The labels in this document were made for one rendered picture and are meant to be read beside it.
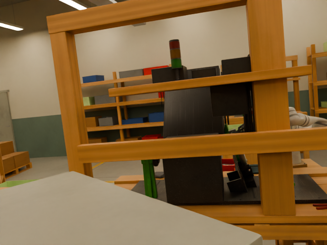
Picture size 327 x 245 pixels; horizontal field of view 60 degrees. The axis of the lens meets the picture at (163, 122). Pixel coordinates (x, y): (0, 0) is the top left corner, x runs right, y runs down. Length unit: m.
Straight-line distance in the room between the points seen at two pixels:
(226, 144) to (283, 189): 0.33
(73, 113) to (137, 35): 6.42
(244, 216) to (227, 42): 6.18
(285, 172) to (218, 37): 6.18
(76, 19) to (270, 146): 1.09
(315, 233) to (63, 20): 1.55
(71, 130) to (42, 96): 7.69
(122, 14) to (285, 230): 1.26
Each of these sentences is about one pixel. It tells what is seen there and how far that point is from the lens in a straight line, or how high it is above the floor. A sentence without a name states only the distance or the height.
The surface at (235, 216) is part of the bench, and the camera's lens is 1.46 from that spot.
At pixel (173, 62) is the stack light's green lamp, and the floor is 1.63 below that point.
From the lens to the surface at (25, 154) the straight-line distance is 7.97.
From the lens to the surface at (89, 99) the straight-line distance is 7.76.
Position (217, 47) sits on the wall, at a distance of 7.35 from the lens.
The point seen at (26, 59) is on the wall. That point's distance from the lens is 9.56.
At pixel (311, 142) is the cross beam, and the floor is 1.22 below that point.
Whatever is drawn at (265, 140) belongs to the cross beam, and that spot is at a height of 1.24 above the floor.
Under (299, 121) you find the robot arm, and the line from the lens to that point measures 1.68.
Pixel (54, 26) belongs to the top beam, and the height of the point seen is 1.88.
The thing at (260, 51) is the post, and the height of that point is 1.62.
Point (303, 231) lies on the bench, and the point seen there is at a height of 0.81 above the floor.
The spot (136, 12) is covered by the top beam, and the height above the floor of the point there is 1.88.
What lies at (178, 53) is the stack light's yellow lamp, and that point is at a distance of 1.38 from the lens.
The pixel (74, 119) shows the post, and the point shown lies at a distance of 1.54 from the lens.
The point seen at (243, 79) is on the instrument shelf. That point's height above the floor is 1.51.
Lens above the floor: 1.48
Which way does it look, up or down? 5 degrees down
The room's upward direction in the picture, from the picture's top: 6 degrees counter-clockwise
